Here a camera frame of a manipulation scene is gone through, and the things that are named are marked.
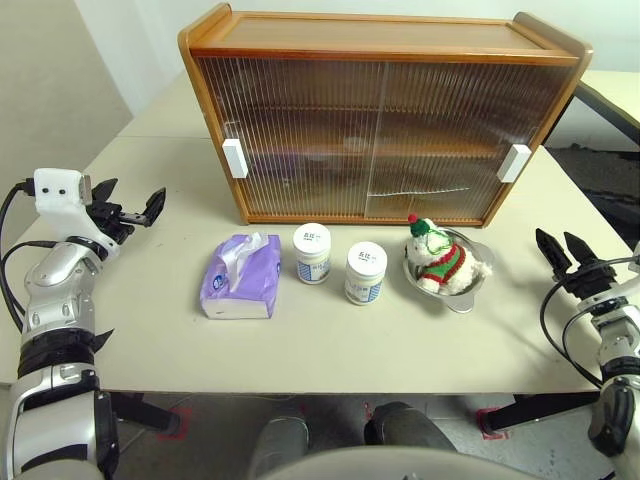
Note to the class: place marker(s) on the light grey robot torso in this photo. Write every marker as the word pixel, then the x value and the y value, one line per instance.
pixel 350 467

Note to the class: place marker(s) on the white salad dressing jar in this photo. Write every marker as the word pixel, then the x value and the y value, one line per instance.
pixel 365 275
pixel 312 255

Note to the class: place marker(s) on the black metal frame bar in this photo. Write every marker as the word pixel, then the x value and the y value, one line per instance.
pixel 610 117

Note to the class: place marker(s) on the wooden cabinet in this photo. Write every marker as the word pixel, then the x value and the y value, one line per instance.
pixel 350 35

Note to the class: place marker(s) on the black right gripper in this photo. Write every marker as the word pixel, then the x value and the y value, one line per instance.
pixel 585 280

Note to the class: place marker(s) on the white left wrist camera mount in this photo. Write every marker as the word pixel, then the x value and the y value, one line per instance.
pixel 60 200

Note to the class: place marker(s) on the black table leg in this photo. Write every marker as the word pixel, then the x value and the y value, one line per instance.
pixel 540 412
pixel 145 412

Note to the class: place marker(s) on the cracked ribbed clear sliding door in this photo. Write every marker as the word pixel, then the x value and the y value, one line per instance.
pixel 450 115

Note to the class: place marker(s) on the white plush toy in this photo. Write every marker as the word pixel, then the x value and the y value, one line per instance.
pixel 450 270

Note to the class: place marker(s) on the dark grey rounded shape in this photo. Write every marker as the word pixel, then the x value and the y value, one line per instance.
pixel 277 445
pixel 405 432

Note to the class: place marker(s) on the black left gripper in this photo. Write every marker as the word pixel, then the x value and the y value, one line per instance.
pixel 110 220

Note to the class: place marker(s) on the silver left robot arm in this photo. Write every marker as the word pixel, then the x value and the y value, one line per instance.
pixel 55 270

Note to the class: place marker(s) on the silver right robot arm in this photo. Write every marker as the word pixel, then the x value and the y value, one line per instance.
pixel 622 345

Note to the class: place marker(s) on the purple tissue pack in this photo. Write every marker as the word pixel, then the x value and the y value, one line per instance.
pixel 250 280

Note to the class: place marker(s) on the steel bowl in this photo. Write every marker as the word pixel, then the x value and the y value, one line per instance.
pixel 462 300

